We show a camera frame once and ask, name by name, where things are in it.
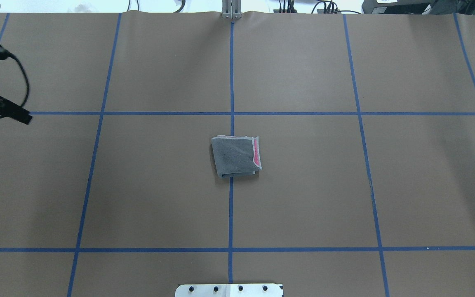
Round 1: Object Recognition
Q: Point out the pink towel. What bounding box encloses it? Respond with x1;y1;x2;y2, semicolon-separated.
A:
211;135;263;178

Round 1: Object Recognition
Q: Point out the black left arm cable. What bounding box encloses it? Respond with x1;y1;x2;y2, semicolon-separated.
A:
0;53;30;121

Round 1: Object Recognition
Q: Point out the aluminium frame post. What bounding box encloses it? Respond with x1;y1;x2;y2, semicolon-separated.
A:
221;0;242;21

